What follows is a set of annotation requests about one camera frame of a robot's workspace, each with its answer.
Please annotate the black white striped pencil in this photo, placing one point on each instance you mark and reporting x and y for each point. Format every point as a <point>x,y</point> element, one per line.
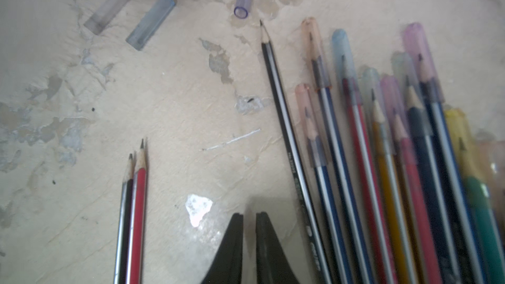
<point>310,222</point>

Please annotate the clear blue pencil cap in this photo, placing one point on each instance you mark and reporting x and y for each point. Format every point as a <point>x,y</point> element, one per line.
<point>150,23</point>

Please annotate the red striped pencil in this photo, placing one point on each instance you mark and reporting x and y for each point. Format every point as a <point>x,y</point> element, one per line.
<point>137,221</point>

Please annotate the bundle of capped pencils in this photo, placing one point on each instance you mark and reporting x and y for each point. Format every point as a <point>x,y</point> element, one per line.
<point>428,215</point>

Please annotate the clear grey pencil cap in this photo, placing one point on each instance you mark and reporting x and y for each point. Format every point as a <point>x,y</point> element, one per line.
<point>101,18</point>

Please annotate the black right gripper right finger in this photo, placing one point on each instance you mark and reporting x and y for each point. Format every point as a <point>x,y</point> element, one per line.
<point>271,263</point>

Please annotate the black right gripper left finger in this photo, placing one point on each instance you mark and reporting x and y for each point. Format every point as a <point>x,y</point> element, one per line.
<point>228,261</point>

